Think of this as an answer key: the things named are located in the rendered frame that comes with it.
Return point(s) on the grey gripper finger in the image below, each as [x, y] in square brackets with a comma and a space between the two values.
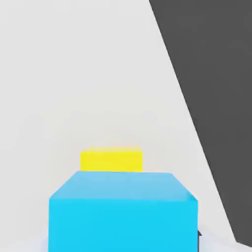
[202, 243]

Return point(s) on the small blue cube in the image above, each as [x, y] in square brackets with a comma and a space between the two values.
[123, 216]

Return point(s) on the small yellow cube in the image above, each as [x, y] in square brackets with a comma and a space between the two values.
[111, 160]

